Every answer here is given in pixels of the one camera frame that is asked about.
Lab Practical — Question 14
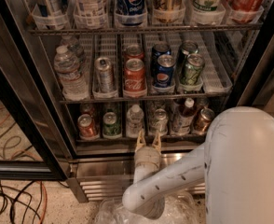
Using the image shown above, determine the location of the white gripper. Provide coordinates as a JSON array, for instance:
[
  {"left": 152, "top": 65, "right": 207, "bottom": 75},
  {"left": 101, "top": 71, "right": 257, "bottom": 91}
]
[{"left": 133, "top": 130, "right": 161, "bottom": 183}]

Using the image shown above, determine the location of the silver green 7up can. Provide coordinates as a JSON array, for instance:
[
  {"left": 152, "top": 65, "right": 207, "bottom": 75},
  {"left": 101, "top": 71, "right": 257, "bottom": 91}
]
[{"left": 149, "top": 108, "right": 168, "bottom": 135}]

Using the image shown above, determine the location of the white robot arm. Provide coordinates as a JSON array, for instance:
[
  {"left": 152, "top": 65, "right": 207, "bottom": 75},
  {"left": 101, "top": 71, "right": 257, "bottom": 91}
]
[{"left": 122, "top": 106, "right": 274, "bottom": 224}]

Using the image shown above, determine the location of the small water bottle bottom shelf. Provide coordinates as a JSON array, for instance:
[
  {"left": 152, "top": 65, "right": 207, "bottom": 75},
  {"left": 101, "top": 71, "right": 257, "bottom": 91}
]
[{"left": 126, "top": 105, "right": 144, "bottom": 138}]

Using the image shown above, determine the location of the green soda can bottom shelf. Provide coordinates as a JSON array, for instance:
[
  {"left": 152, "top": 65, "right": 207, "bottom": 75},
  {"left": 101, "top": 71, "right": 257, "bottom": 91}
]
[{"left": 103, "top": 112, "right": 121, "bottom": 138}]

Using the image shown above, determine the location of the brown soda can bottom shelf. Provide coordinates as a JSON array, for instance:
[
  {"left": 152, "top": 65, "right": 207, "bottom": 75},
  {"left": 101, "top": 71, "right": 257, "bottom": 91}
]
[{"left": 192, "top": 108, "right": 215, "bottom": 135}]

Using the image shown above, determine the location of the red Coca-Cola can front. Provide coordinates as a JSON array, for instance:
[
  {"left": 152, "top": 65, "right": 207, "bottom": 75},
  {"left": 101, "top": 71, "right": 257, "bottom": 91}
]
[{"left": 124, "top": 58, "right": 145, "bottom": 92}]

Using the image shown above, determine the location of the red coca-cola can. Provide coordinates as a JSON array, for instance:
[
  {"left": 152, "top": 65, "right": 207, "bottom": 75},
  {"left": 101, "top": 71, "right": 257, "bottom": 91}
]
[
  {"left": 124, "top": 58, "right": 145, "bottom": 92},
  {"left": 124, "top": 44, "right": 144, "bottom": 61}
]

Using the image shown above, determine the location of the orange soda can bottom shelf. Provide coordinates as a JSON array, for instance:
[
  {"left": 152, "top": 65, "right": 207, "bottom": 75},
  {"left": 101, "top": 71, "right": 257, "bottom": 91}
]
[{"left": 77, "top": 114, "right": 98, "bottom": 138}]

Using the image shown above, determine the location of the blue Pepsi can front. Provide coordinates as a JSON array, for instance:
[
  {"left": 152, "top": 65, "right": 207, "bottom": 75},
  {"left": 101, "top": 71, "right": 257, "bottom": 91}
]
[{"left": 154, "top": 54, "right": 175, "bottom": 88}]

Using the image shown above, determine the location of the blue pepsi can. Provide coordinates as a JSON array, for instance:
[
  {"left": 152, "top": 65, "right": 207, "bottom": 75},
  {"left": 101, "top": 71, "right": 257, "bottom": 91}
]
[
  {"left": 150, "top": 41, "right": 171, "bottom": 76},
  {"left": 154, "top": 54, "right": 175, "bottom": 88}
]

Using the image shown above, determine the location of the green soda can front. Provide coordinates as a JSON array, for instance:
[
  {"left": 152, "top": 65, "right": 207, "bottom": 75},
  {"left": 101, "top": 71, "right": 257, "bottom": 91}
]
[{"left": 180, "top": 53, "right": 205, "bottom": 85}]

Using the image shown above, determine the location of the silver soda can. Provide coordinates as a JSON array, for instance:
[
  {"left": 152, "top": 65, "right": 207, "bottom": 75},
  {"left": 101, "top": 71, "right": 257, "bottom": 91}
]
[{"left": 95, "top": 57, "right": 115, "bottom": 93}]

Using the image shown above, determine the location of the red Coca-Cola can rear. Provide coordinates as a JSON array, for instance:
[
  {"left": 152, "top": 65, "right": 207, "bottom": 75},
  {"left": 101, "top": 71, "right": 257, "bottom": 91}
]
[{"left": 124, "top": 44, "right": 144, "bottom": 61}]

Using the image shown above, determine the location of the blue Pepsi can rear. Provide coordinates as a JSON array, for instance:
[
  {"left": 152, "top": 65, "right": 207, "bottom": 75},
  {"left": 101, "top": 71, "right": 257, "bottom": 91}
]
[{"left": 150, "top": 41, "right": 171, "bottom": 76}]

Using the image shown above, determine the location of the stainless steel fridge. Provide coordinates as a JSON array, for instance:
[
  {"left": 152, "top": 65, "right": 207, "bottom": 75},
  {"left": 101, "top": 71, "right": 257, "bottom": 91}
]
[{"left": 0, "top": 0, "right": 274, "bottom": 203}]

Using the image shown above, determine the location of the green soda can rear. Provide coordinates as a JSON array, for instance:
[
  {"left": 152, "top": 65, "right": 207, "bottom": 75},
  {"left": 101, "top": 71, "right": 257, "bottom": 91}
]
[{"left": 176, "top": 40, "right": 199, "bottom": 72}]

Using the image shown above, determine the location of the left glass fridge door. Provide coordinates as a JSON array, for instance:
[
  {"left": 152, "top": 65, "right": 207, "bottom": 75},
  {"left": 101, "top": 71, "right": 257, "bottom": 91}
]
[{"left": 0, "top": 0, "right": 72, "bottom": 180}]

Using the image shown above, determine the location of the glass fridge door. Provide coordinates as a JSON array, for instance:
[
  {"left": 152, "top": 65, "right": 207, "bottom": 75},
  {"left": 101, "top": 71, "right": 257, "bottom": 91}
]
[
  {"left": 0, "top": 0, "right": 72, "bottom": 180},
  {"left": 237, "top": 66, "right": 274, "bottom": 118}
]

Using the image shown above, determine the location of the right glass fridge door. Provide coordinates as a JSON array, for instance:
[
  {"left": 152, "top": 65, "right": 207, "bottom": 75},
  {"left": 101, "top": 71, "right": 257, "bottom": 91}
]
[{"left": 237, "top": 66, "right": 274, "bottom": 118}]

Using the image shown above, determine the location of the brown bottle top shelf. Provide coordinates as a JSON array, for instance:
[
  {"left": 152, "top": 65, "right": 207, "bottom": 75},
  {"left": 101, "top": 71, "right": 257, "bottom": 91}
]
[{"left": 153, "top": 0, "right": 183, "bottom": 23}]

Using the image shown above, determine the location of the blue Pepsi bottle top shelf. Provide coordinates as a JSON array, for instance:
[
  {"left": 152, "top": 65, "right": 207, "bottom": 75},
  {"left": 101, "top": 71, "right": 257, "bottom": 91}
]
[{"left": 116, "top": 0, "right": 144, "bottom": 26}]

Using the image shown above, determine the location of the labelled water bottle top shelf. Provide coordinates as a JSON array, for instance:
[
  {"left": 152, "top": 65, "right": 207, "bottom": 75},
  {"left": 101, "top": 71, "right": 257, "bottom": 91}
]
[{"left": 74, "top": 0, "right": 107, "bottom": 29}]

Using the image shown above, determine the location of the dark bottle top shelf left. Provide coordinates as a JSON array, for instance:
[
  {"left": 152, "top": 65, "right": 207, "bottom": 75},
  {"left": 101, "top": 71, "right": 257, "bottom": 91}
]
[{"left": 32, "top": 0, "right": 70, "bottom": 30}]

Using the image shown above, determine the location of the red Coca-Cola bottle top shelf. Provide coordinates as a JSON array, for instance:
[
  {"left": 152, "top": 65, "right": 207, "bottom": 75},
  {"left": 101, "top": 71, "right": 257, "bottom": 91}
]
[{"left": 231, "top": 0, "right": 263, "bottom": 23}]

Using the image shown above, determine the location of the iced tea bottle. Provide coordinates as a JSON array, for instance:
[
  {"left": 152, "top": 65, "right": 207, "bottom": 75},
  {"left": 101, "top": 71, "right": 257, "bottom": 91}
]
[{"left": 171, "top": 98, "right": 196, "bottom": 135}]

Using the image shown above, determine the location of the clear plastic bag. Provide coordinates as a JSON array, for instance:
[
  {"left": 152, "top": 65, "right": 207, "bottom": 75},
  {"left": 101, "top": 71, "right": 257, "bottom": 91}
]
[{"left": 94, "top": 191, "right": 206, "bottom": 224}]

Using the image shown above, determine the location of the large water bottle front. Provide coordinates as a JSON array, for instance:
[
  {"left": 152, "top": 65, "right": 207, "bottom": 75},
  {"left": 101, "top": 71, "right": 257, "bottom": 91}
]
[{"left": 54, "top": 46, "right": 89, "bottom": 101}]

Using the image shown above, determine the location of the large water bottle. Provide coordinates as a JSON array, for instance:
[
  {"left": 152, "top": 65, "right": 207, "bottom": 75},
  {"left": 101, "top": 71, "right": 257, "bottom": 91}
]
[
  {"left": 54, "top": 46, "right": 89, "bottom": 101},
  {"left": 55, "top": 35, "right": 86, "bottom": 68}
]

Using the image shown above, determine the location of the large water bottle rear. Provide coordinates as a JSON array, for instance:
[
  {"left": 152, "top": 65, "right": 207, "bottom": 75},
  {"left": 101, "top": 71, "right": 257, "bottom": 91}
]
[{"left": 55, "top": 35, "right": 86, "bottom": 68}]

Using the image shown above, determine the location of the orange cable on floor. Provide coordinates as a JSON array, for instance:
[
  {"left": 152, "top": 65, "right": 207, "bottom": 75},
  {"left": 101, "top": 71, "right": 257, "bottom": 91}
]
[{"left": 34, "top": 180, "right": 48, "bottom": 224}]

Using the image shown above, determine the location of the black cable on floor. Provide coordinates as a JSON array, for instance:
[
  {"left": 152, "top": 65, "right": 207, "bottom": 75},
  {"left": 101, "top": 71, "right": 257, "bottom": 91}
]
[{"left": 0, "top": 180, "right": 70, "bottom": 224}]

